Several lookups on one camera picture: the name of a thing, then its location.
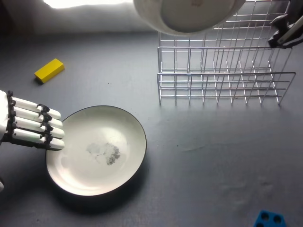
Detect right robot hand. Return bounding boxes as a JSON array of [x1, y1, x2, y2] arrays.
[[267, 0, 303, 50]]

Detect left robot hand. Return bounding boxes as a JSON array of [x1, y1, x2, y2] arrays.
[[0, 89, 65, 192]]

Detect wire dish rack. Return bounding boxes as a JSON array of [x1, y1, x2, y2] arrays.
[[156, 0, 297, 106]]

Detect white backdrop cloth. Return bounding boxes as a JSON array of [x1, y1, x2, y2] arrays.
[[0, 0, 161, 36]]

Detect yellow rectangular block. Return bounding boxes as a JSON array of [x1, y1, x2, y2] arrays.
[[34, 58, 65, 84]]

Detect blue block with holes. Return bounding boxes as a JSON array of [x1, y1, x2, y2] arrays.
[[253, 210, 288, 227]]

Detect white plate with dark rim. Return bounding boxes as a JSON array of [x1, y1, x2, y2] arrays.
[[133, 0, 246, 36], [45, 105, 147, 197]]

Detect grey table cloth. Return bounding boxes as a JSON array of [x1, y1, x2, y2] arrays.
[[0, 30, 303, 227]]

